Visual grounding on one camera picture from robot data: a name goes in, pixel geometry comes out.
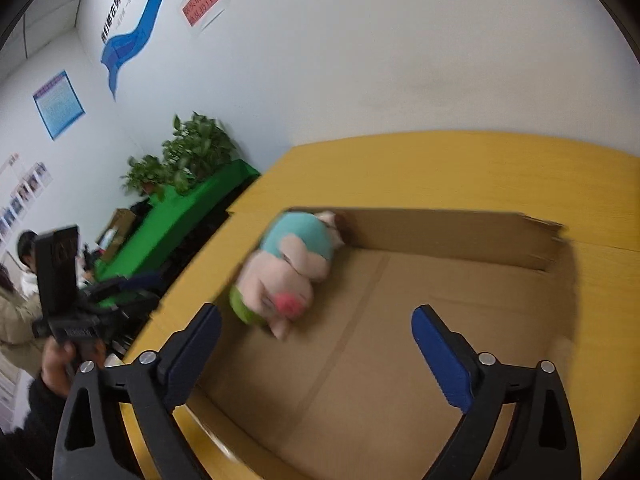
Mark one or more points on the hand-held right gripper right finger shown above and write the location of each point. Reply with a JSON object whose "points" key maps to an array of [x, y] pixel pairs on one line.
{"points": [[442, 360]]}

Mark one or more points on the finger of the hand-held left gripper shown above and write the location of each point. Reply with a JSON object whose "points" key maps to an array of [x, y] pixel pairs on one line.
{"points": [[132, 307], [137, 280]]}

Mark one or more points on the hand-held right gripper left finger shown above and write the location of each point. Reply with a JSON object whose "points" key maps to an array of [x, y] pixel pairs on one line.
{"points": [[196, 350]]}

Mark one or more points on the brown cardboard box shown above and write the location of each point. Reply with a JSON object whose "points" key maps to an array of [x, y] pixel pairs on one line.
{"points": [[380, 360]]}

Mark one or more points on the pink pig plush toy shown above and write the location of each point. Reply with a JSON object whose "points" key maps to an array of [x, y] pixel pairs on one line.
{"points": [[280, 280]]}

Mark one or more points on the person's left forearm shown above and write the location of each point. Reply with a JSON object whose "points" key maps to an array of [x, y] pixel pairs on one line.
{"points": [[30, 420]]}

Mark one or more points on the person's left hand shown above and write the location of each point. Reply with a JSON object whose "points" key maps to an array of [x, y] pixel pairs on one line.
{"points": [[56, 367]]}

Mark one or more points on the small cardboard carton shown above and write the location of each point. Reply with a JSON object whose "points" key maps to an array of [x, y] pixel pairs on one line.
{"points": [[117, 232]]}

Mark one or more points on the green cloth covered table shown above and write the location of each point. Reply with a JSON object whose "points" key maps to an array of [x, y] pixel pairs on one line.
{"points": [[175, 220]]}

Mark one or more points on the small potted green plant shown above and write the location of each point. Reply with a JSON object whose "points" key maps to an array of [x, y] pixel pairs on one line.
{"points": [[145, 175]]}

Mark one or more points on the large potted green plant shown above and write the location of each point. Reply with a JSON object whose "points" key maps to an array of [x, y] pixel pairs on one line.
{"points": [[200, 147]]}

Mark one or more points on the row of wall photos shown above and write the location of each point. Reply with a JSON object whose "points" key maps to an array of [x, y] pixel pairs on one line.
{"points": [[25, 195]]}

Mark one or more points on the blue framed wall poster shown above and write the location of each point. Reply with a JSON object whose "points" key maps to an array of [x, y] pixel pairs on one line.
{"points": [[59, 105]]}

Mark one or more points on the blue ribbon wall decal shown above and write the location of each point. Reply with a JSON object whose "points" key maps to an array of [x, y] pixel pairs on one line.
{"points": [[135, 35]]}

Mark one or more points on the red paper wall notice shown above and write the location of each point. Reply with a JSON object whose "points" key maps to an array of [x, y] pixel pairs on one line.
{"points": [[201, 5]]}

